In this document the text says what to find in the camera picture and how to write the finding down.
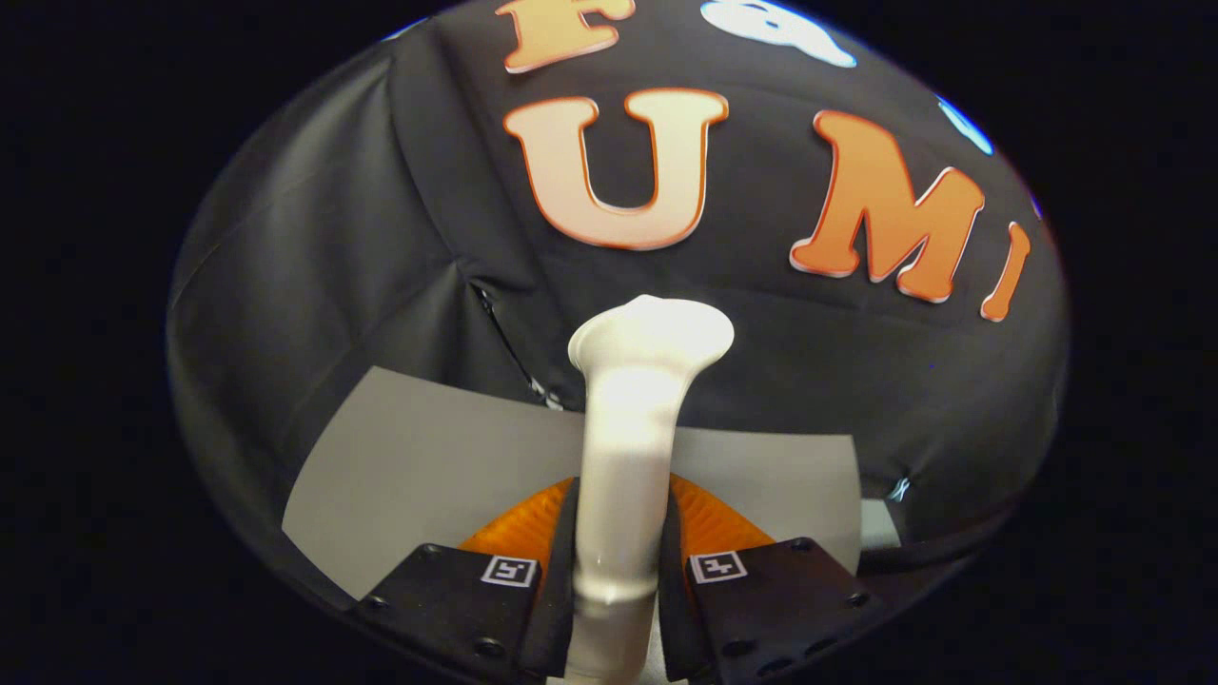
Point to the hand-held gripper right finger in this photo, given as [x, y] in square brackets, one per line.
[674, 609]

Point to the white garment steamer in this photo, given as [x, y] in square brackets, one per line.
[628, 428]

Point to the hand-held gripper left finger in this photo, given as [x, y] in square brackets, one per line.
[559, 609]

